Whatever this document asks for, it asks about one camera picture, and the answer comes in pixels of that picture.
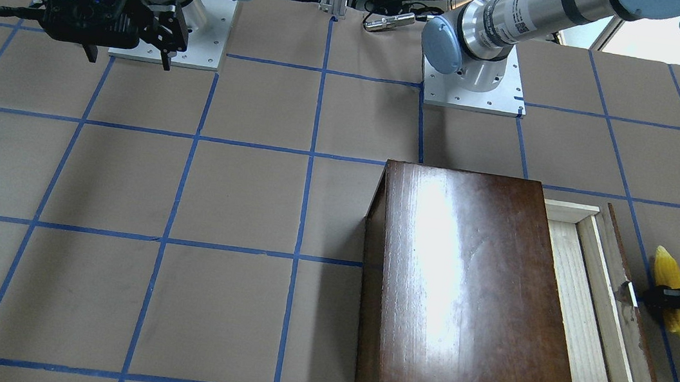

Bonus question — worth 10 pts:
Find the yellow corn cob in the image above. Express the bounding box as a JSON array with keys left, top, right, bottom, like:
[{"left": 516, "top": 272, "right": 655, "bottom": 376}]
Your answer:
[{"left": 653, "top": 245, "right": 680, "bottom": 339}]

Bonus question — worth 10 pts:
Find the silver flashlight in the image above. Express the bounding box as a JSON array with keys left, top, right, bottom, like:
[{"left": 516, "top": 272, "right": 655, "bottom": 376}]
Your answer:
[{"left": 363, "top": 13, "right": 416, "bottom": 33}]

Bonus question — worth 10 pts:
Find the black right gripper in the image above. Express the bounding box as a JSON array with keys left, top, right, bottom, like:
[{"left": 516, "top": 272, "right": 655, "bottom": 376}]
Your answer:
[{"left": 0, "top": 0, "right": 190, "bottom": 71}]

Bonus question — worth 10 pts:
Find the dark wooden drawer cabinet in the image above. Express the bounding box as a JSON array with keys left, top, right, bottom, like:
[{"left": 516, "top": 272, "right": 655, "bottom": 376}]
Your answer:
[{"left": 354, "top": 161, "right": 572, "bottom": 382}]

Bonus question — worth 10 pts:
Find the wooden drawer with white handle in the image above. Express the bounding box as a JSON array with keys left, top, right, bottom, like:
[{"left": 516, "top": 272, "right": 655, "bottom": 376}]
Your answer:
[{"left": 544, "top": 199, "right": 658, "bottom": 382}]

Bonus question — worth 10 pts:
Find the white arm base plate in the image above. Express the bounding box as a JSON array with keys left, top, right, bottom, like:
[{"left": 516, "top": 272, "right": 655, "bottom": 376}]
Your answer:
[
  {"left": 422, "top": 49, "right": 527, "bottom": 118},
  {"left": 108, "top": 0, "right": 237, "bottom": 73}
]

